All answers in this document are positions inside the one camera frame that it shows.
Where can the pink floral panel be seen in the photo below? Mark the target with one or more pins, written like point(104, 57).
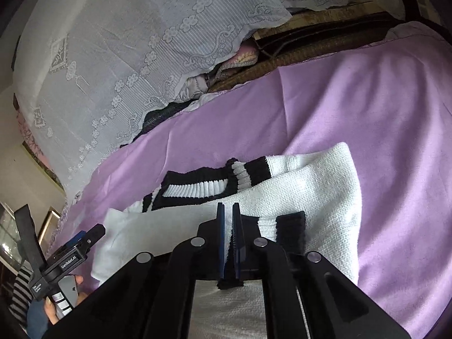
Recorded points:
point(33, 137)

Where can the person's left forearm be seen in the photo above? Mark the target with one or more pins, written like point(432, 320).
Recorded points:
point(19, 293)

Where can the grey cloth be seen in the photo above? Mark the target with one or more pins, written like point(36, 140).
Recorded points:
point(192, 86)

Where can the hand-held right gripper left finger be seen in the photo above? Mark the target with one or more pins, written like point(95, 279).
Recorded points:
point(220, 240)

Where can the purple bedsheet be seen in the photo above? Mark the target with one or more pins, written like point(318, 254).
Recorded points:
point(353, 95)

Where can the pink floral cloth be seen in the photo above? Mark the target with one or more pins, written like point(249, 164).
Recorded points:
point(243, 56)

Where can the blue jeans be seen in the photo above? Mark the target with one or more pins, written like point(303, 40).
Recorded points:
point(37, 321)

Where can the white lace cloth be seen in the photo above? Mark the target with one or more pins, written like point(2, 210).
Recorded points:
point(123, 42)

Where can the white sweater with black stripes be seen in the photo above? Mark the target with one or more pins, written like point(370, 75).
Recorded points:
point(317, 190)

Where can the person's left hand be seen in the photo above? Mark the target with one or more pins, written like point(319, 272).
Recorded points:
point(53, 312)

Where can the brown woven mat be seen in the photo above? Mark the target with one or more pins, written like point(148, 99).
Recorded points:
point(317, 42)

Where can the dark glass window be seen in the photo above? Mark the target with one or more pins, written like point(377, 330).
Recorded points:
point(9, 236)

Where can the dark cloth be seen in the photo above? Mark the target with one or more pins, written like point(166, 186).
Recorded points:
point(166, 113)

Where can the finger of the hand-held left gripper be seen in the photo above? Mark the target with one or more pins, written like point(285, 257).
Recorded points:
point(95, 232)
point(78, 236)

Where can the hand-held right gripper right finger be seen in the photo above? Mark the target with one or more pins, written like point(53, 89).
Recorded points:
point(237, 240)

